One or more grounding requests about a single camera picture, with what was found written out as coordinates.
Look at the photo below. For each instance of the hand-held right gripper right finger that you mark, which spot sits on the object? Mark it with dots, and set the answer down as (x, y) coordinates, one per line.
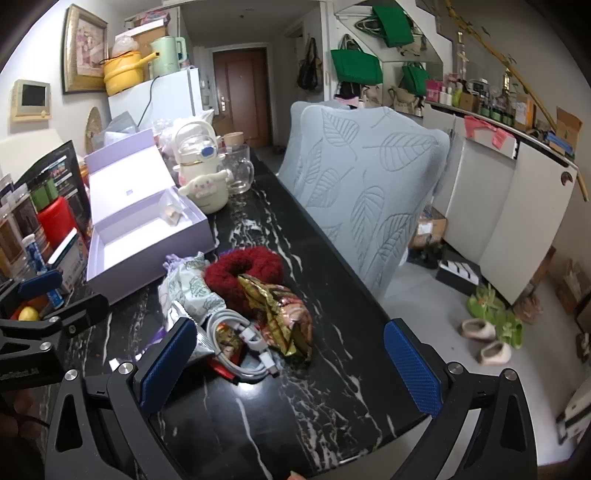
(411, 369)

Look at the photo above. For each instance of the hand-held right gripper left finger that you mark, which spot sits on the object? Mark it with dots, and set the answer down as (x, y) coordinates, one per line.
(168, 364)

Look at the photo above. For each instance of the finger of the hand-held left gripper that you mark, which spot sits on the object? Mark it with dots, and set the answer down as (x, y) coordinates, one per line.
(78, 310)
(39, 282)

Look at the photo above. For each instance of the silver purple snack packet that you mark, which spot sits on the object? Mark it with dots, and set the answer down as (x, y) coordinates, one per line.
(201, 341)

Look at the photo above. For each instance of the white leaf-print packet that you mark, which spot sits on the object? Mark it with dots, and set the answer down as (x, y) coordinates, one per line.
(189, 286)

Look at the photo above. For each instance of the lavender gift box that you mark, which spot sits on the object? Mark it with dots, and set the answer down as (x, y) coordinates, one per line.
(138, 230)

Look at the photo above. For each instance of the dark red fuzzy scrunchie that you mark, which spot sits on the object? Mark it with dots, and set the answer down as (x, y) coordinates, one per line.
(231, 272)

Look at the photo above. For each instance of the gold red snack packet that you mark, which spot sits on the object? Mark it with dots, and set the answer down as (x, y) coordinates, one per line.
(281, 318)

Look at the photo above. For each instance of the person's left hand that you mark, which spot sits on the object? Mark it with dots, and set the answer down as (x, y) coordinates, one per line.
(27, 410)

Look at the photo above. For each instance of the blue white tube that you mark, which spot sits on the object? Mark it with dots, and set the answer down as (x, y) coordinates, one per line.
(34, 256)

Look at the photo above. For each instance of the yellow fruit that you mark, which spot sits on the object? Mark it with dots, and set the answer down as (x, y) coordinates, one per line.
(28, 314)

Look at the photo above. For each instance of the white blue flat box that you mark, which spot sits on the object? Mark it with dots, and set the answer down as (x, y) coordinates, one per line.
(69, 261)

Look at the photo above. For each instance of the red bottle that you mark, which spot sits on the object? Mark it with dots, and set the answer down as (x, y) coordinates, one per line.
(57, 221)

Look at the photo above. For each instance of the pink slipper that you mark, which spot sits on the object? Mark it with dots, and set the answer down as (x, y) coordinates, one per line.
(478, 328)
(494, 353)

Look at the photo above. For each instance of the green slippers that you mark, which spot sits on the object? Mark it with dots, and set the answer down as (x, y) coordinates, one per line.
(494, 311)

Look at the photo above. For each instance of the black white shoe box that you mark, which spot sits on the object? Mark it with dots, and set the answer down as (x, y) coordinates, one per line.
(457, 277)

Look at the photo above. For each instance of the small clear packet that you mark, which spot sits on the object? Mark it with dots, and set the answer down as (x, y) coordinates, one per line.
(171, 210)

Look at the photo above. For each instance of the woven straw fan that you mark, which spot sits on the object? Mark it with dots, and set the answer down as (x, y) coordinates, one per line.
(93, 127)

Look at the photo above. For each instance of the grey plastic mailer bag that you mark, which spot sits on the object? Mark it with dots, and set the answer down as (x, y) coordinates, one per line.
(120, 127)

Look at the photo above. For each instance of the cream cartoon dog water bottle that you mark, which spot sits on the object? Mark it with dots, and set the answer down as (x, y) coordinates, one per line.
(203, 180)

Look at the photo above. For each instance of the white cabinet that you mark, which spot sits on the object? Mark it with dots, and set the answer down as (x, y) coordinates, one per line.
(508, 207)

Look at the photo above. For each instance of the clear plastic food bag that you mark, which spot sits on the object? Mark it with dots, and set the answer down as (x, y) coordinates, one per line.
(166, 138)

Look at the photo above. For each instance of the clear glass mug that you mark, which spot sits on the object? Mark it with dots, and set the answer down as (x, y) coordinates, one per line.
(240, 170)

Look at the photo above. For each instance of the yellow cooking pot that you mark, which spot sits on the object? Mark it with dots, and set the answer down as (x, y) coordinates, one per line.
(122, 76)

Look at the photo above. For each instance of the white refrigerator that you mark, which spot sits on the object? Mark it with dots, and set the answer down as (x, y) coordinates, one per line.
(171, 101)

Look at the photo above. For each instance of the beige cup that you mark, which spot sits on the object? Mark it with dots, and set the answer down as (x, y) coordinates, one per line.
(234, 138)

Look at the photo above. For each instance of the gold framed picture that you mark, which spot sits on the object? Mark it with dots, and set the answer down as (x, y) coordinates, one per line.
(85, 50)

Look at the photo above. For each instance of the pink cloth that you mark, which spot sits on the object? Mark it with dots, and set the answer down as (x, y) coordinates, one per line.
(489, 131)

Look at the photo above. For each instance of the crumpled clear plastic bag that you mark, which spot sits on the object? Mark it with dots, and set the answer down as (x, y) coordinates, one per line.
(123, 46)

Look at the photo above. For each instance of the pale green electric kettle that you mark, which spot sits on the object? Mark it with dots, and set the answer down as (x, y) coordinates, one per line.
(166, 57)

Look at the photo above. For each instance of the beige tote bag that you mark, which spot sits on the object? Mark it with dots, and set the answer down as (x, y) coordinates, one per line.
(406, 99)

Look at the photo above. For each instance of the brown wooden door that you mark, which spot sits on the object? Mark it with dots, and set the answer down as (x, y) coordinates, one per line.
(244, 92)

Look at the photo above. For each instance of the shelf of cosmetic bottles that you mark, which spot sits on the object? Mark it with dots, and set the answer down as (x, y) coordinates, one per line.
(485, 99)

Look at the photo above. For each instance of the brown cardboard box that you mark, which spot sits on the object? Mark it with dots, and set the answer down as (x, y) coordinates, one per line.
(568, 129)

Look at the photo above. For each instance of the green tote bag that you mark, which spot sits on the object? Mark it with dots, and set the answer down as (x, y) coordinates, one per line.
(358, 67)

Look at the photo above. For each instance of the dark hanging bag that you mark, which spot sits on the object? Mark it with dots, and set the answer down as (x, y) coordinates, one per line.
(309, 69)

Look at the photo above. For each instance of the bamboo pole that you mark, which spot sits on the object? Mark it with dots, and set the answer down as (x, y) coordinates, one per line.
(517, 69)

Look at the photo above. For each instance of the beige wall intercom panel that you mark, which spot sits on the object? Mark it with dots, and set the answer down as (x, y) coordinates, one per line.
(31, 99)

